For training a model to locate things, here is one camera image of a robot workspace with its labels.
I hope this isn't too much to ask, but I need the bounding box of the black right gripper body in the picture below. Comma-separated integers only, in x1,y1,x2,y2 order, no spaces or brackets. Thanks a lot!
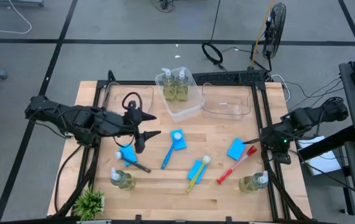
259,123,293,166

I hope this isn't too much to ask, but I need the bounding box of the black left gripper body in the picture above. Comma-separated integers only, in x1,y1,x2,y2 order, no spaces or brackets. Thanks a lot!
122,108,147,154

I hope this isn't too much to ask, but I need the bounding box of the blue cellulose sponge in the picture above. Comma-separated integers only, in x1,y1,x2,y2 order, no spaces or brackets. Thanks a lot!
170,129,188,151
226,138,247,162
187,159,208,181
119,144,139,167

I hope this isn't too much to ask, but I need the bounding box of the blue dish brush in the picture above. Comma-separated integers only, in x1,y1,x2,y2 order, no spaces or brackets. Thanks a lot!
160,131,183,170

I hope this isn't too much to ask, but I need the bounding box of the red dish brush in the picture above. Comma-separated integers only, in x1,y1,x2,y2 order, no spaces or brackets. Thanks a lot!
216,145,258,185

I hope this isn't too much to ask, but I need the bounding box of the grey dish brush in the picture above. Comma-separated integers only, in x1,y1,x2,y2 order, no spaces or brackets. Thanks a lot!
114,151,152,174

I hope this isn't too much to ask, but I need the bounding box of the yellow dish soap pump bottle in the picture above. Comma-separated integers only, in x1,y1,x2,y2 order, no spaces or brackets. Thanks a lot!
238,170,270,193
161,67,177,101
109,167,137,190
176,68,190,102

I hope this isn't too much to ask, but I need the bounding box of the lime green dish brush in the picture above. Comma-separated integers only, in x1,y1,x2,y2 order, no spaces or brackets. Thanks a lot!
185,155,211,194

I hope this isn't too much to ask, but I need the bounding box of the low clear plastic bin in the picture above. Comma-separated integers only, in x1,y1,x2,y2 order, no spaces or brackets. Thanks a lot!
104,81,155,116
200,82,252,120

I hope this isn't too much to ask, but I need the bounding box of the tall clear plastic tub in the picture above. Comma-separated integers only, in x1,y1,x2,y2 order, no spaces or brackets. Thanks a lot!
154,66,205,123

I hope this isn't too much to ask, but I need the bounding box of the black support beam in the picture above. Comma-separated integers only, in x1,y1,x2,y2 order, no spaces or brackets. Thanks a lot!
297,126,355,161

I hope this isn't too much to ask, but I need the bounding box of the white paper box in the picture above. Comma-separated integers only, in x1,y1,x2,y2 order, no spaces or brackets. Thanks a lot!
298,136,343,177

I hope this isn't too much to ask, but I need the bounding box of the black perforated bar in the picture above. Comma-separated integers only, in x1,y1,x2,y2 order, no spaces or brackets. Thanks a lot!
191,70,270,84

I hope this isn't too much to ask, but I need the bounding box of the green plant in white pot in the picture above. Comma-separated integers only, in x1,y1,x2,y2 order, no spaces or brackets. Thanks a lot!
72,186,106,222

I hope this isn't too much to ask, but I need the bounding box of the black floor fan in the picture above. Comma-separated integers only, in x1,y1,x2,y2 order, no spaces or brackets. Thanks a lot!
262,2,287,60

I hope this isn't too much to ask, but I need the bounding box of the grey floor bar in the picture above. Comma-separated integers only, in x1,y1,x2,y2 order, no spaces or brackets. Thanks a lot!
0,0,44,7

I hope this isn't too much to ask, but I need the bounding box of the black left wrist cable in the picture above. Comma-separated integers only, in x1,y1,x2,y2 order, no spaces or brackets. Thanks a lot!
121,91,143,110

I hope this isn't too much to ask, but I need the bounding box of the black aluminium table frame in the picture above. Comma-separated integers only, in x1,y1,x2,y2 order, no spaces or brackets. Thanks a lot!
52,70,313,224

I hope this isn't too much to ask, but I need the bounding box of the white looped cable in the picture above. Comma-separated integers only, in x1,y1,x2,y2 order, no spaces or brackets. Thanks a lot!
270,73,292,102

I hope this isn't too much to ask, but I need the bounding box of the black cable bundle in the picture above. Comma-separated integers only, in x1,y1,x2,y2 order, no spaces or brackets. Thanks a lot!
284,77,346,110

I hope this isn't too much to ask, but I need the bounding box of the coiled black cable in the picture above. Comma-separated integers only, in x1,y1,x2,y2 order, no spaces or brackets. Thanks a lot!
201,42,224,67

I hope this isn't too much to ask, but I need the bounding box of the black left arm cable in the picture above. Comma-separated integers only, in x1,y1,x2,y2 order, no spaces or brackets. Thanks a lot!
54,144,83,212

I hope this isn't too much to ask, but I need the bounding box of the tangled black floor cable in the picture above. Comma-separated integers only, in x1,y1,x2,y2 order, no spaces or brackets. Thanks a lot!
152,0,173,13

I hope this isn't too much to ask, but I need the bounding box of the black hanging cable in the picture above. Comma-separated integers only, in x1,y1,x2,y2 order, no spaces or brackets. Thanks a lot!
210,0,222,44

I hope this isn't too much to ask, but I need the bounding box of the white floor cable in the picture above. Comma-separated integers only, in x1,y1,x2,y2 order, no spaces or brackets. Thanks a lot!
0,0,32,34

